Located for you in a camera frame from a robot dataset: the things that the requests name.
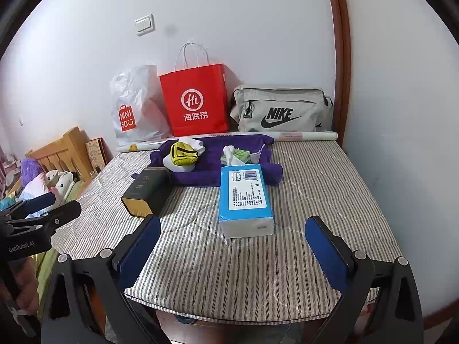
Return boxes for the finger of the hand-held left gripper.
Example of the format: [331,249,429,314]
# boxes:
[11,200,82,235]
[0,191,56,221]

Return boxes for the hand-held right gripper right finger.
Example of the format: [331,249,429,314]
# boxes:
[305,216,425,344]

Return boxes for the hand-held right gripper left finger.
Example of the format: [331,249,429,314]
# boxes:
[40,215,162,344]

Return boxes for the dark green box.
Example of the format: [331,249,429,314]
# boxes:
[121,167,172,218]

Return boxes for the yellow and black mini bag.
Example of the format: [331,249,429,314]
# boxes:
[163,141,201,167]

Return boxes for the white sock green cuff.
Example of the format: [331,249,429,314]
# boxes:
[172,137,206,173]

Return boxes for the sheer white drawstring pouch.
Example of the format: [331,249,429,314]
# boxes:
[249,144,267,163]

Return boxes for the green snack packet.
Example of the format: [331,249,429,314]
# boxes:
[220,145,240,167]

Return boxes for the person's left hand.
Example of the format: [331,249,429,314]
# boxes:
[14,258,40,316]

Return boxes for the flower print pillow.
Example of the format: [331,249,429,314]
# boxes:
[45,170,76,198]

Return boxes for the purple plush toy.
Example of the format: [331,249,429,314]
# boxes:
[20,158,42,183]

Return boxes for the green bedsheet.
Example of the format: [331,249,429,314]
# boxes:
[34,247,60,305]

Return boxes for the wooden headboard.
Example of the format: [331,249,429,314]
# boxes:
[26,126,94,187]

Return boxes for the striped mattress pad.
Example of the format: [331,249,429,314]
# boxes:
[50,140,400,323]

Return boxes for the patterned brown box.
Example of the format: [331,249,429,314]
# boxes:
[85,137,108,173]

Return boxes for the purple towel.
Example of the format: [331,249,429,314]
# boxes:
[150,133,283,187]

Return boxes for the blue tissue pack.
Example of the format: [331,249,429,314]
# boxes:
[218,164,275,239]

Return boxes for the printed paper roll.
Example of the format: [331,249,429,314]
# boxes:
[116,131,339,153]

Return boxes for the white plastic shopping bag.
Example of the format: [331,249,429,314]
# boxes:
[110,64,173,142]

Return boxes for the grey waist bag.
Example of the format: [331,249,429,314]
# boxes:
[229,85,334,133]

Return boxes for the red paper shopping bag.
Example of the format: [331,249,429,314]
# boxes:
[159,42,229,137]

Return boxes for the brown wooden bed frame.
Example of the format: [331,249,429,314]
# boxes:
[154,308,298,344]

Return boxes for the brown wooden door frame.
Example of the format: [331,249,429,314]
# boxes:
[323,0,351,147]

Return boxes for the white light switch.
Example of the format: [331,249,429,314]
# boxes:
[135,13,155,36]

